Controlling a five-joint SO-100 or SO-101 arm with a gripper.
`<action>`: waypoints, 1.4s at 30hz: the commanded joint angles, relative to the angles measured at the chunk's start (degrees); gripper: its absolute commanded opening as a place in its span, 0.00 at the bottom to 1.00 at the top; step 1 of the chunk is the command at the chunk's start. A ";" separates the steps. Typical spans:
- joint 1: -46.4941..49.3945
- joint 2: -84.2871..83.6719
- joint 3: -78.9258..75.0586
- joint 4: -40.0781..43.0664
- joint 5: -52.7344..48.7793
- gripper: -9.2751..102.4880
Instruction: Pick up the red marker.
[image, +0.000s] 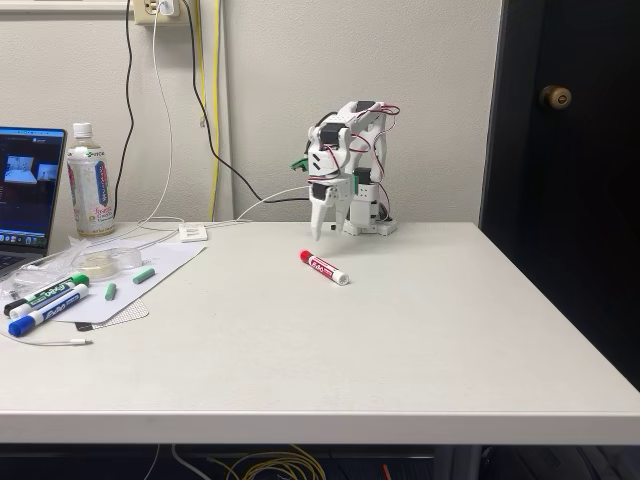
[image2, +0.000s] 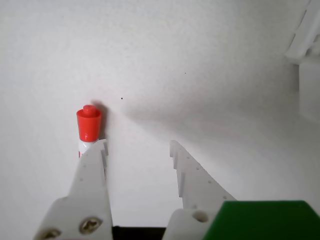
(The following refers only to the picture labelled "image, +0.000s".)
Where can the red dry-erase marker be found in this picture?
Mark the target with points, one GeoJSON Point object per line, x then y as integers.
{"type": "Point", "coordinates": [325, 268]}

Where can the green dry-erase marker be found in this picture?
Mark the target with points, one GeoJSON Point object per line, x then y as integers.
{"type": "Point", "coordinates": [50, 292]}

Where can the blue dry-erase marker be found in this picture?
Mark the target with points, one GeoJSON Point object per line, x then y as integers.
{"type": "Point", "coordinates": [55, 310]}

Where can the black dry-erase marker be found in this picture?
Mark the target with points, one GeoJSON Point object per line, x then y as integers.
{"type": "Point", "coordinates": [11, 306]}

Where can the white adapter box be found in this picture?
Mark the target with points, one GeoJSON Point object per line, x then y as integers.
{"type": "Point", "coordinates": [192, 233]}

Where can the white sheet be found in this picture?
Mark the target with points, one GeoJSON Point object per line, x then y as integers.
{"type": "Point", "coordinates": [165, 260]}

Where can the clear plastic dish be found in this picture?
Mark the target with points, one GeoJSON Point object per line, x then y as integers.
{"type": "Point", "coordinates": [131, 257]}

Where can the white mesh pad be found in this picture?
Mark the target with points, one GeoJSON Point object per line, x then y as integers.
{"type": "Point", "coordinates": [132, 314]}

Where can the beige tape roll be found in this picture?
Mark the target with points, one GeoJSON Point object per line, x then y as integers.
{"type": "Point", "coordinates": [100, 265]}

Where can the plastic tea bottle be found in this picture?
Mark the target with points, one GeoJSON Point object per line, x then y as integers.
{"type": "Point", "coordinates": [90, 190]}

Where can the black door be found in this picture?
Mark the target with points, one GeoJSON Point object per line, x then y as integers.
{"type": "Point", "coordinates": [575, 200]}

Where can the white charger plug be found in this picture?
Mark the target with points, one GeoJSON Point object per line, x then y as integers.
{"type": "Point", "coordinates": [167, 7]}

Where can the brass door knob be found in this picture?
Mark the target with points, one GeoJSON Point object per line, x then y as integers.
{"type": "Point", "coordinates": [555, 96]}

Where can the small black flat piece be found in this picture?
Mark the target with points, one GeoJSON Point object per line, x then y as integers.
{"type": "Point", "coordinates": [84, 327]}

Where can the clear plastic bag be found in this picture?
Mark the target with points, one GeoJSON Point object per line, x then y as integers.
{"type": "Point", "coordinates": [50, 265]}

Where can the grey table leg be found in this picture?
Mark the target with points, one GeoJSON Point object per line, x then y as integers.
{"type": "Point", "coordinates": [465, 465]}

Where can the grey laptop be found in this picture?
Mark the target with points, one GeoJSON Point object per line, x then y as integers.
{"type": "Point", "coordinates": [30, 200]}

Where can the beige wall outlet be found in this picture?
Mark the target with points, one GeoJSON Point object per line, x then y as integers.
{"type": "Point", "coordinates": [145, 12]}

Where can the white wall trim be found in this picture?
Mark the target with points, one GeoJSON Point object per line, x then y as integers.
{"type": "Point", "coordinates": [50, 5]}

